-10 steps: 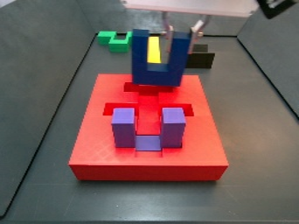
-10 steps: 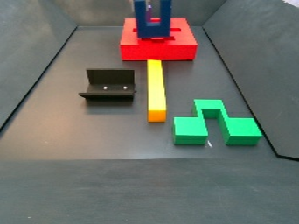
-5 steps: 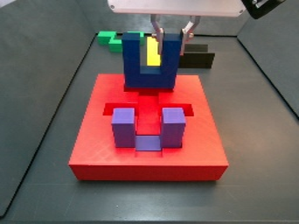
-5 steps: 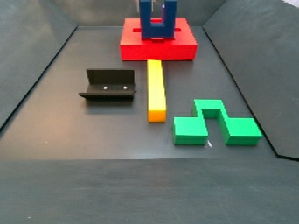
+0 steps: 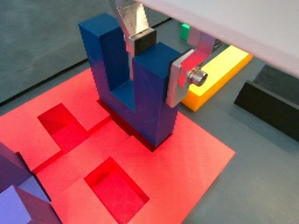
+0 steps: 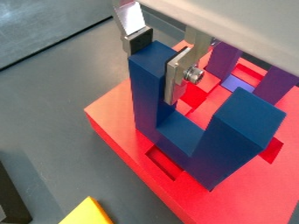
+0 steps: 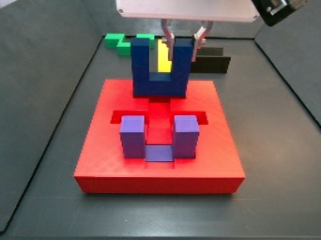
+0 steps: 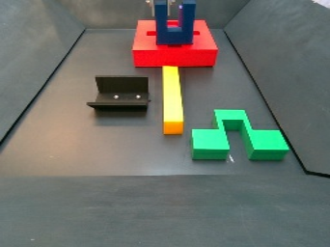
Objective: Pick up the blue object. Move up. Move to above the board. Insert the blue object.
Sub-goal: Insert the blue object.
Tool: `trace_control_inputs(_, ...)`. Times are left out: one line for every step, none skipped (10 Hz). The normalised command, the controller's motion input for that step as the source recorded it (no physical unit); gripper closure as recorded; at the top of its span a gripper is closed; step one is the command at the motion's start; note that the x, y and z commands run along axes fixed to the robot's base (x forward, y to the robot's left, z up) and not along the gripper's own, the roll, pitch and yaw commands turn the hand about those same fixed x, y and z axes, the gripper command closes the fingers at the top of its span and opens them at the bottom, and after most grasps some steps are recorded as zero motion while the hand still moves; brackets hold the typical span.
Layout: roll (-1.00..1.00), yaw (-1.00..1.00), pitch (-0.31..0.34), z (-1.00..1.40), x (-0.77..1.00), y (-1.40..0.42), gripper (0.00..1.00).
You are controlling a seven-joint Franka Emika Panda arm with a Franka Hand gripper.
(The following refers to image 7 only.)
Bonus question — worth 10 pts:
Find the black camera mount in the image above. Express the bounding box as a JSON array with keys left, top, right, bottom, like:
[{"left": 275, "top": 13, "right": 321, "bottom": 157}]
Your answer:
[{"left": 252, "top": 0, "right": 310, "bottom": 26}]

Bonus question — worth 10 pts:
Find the black angle bracket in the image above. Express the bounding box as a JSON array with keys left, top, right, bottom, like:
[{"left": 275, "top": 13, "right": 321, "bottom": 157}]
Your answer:
[{"left": 191, "top": 47, "right": 232, "bottom": 74}]

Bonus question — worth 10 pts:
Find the red slotted board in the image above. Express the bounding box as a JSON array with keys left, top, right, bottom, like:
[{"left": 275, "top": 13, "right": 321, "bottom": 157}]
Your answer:
[{"left": 74, "top": 80, "right": 245, "bottom": 194}]

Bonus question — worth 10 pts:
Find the blue U-shaped block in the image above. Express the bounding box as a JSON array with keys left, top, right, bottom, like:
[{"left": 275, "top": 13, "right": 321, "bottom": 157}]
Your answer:
[{"left": 130, "top": 37, "right": 193, "bottom": 98}]

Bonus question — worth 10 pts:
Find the purple U-shaped block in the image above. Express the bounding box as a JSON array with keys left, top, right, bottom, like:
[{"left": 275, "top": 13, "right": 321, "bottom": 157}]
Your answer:
[{"left": 120, "top": 115, "right": 200, "bottom": 162}]

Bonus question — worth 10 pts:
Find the green zigzag block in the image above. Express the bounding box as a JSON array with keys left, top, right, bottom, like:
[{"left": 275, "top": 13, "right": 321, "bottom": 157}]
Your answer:
[{"left": 105, "top": 33, "right": 156, "bottom": 56}]

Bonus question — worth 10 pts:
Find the yellow long bar block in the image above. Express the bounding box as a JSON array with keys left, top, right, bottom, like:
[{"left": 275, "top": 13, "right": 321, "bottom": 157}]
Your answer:
[{"left": 157, "top": 40, "right": 172, "bottom": 73}]

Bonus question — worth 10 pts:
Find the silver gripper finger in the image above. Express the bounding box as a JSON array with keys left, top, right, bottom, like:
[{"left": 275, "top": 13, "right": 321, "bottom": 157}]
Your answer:
[
  {"left": 192, "top": 21, "right": 213, "bottom": 61},
  {"left": 161, "top": 19, "right": 174, "bottom": 60}
]

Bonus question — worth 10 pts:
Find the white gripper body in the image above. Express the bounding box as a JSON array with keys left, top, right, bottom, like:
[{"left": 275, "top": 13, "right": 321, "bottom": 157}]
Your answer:
[{"left": 116, "top": 0, "right": 259, "bottom": 23}]

